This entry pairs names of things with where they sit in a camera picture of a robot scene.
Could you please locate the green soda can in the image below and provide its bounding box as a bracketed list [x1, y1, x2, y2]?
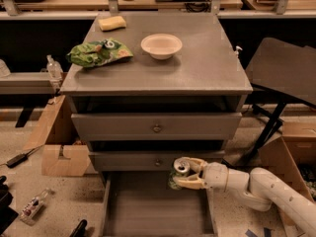
[168, 157, 191, 190]

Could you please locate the small white pump bottle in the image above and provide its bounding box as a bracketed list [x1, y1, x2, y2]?
[234, 45, 243, 57]

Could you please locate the grey bottom drawer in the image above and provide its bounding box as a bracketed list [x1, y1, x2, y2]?
[100, 172, 217, 237]

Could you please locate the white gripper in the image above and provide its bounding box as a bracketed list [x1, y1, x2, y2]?
[173, 157, 228, 190]

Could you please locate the black cable coil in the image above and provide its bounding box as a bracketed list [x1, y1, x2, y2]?
[183, 0, 211, 14]

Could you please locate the green rice chip bag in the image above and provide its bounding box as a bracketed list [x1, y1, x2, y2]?
[66, 38, 133, 68]

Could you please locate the grey drawer cabinet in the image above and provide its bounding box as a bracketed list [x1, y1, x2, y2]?
[59, 11, 254, 237]

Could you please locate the clear plastic bottle on floor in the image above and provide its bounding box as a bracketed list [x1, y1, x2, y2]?
[20, 188, 53, 225]

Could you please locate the yellow sponge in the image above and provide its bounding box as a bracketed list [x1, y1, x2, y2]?
[98, 16, 126, 32]

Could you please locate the wooden cutout board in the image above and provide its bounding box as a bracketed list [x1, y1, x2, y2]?
[41, 144, 91, 177]

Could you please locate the grey drawer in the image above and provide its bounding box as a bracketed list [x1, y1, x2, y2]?
[89, 150, 225, 172]
[71, 113, 241, 141]
[100, 172, 217, 237]

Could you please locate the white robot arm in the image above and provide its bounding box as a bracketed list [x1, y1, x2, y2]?
[172, 157, 316, 237]

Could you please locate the cardboard box right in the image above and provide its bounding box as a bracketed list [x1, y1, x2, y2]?
[259, 122, 316, 232]

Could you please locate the white paper bowl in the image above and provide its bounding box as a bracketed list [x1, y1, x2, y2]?
[140, 34, 183, 60]

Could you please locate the grey middle drawer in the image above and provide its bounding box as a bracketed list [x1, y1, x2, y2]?
[89, 150, 225, 172]

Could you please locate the clear bottle on shelf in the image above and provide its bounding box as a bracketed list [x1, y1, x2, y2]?
[46, 55, 63, 80]

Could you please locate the black screwdriver on floor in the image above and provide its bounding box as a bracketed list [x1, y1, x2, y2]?
[6, 147, 40, 169]

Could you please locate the black folding table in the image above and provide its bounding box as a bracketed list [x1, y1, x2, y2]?
[220, 37, 316, 170]

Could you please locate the grey top drawer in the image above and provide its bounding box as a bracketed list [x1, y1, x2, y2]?
[71, 113, 241, 141]

